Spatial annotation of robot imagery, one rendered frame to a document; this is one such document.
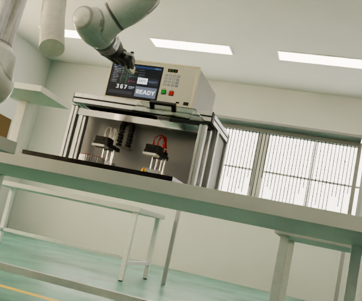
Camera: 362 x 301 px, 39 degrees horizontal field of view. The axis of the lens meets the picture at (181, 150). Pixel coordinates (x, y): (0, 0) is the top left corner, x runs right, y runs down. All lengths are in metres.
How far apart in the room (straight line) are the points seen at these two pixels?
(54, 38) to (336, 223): 2.29
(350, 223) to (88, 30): 1.03
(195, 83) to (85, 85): 7.62
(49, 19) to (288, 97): 5.88
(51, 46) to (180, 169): 1.48
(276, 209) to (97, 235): 7.56
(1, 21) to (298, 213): 1.21
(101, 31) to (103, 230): 7.62
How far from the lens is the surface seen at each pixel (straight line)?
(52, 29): 3.52
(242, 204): 1.78
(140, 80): 2.41
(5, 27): 1.95
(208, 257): 8.59
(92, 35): 1.67
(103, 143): 2.30
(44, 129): 10.00
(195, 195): 1.81
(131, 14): 1.67
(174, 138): 2.41
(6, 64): 1.89
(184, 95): 2.33
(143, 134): 2.47
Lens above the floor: 0.57
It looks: 9 degrees up
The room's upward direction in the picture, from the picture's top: 12 degrees clockwise
